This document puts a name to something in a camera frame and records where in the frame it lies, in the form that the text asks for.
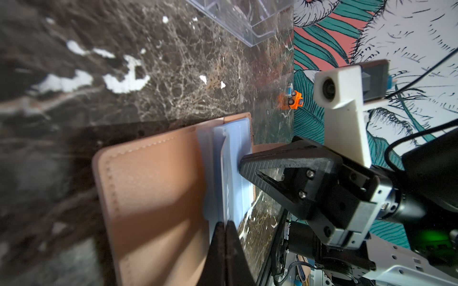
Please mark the clear plastic organizer box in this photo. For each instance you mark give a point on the clear plastic organizer box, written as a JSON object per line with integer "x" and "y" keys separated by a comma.
{"x": 252, "y": 22}

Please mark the small orange toy car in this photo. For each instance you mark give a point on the small orange toy car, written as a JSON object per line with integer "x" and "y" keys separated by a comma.
{"x": 291, "y": 99}

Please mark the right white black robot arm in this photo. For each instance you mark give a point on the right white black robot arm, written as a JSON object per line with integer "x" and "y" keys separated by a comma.
{"x": 421, "y": 254}

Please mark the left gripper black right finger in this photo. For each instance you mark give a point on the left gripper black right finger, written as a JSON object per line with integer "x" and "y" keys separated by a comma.
{"x": 237, "y": 272}

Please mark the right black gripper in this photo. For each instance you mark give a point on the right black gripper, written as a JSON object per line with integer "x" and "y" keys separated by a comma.
{"x": 337, "y": 197}

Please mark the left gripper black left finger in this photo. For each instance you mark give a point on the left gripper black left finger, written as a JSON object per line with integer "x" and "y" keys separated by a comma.
{"x": 213, "y": 273}

